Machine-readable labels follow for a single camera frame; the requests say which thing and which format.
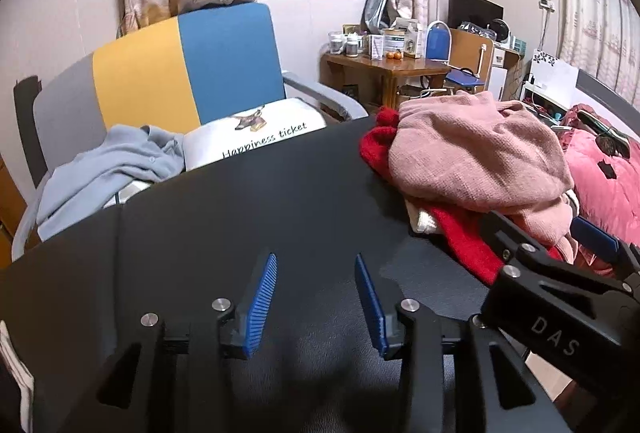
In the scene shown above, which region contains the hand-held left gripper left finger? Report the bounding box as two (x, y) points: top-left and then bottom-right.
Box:
(60, 252), (279, 433)

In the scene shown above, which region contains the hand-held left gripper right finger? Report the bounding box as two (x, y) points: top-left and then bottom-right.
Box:
(354, 254), (573, 433)

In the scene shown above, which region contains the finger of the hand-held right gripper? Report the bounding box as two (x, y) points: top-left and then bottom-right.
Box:
(479, 209), (568, 276)
(569, 216), (640, 299)

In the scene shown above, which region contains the pink knitted sweater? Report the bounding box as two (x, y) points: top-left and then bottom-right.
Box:
(387, 91), (581, 264)

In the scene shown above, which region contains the red knitted sweater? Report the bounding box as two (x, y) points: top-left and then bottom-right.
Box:
(359, 106), (506, 286)

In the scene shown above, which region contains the pink quilt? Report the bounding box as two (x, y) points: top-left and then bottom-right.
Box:
(557, 104), (640, 249)

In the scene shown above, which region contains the white garment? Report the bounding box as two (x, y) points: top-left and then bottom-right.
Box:
(405, 198), (443, 234)

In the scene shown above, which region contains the dark cloth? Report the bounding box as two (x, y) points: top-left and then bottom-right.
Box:
(575, 110), (633, 158)

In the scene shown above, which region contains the grey bed headboard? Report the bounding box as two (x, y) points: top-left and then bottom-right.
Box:
(575, 68), (640, 124)

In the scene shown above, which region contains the light wooden cabinet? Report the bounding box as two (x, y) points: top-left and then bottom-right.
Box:
(450, 29), (525, 100)

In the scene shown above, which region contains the white leaf print board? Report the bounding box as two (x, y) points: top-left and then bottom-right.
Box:
(530, 49), (578, 88)

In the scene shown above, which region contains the white printed t-shirt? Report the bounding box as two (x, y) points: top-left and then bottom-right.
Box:
(182, 97), (328, 172)

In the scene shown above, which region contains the blue folding chair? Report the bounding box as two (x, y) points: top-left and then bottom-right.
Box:
(425, 20), (488, 94)

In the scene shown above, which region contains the wooden side table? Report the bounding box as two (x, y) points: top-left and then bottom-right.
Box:
(320, 52), (451, 111)

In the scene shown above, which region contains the small white fan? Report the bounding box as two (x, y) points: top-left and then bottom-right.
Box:
(487, 19), (512, 46)

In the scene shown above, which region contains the light blue garment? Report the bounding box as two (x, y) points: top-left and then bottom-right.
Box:
(36, 124), (187, 241)

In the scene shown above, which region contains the white carton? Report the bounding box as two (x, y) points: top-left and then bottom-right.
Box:
(402, 24), (423, 58)

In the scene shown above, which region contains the metal tin can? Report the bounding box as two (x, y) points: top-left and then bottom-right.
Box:
(381, 28), (406, 54)

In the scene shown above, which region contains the black monitor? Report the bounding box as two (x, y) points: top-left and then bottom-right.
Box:
(447, 0), (504, 31)

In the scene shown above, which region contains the grey yellow blue armchair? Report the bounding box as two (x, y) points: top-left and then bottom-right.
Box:
(12, 3), (371, 264)

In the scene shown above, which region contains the white cloth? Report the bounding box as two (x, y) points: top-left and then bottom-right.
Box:
(0, 320), (36, 433)

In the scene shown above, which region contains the silver foil bag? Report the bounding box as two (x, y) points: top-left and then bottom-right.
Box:
(362, 0), (388, 34)

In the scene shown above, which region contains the wooden wardrobe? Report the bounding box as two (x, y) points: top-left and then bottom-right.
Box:
(0, 153), (41, 264)

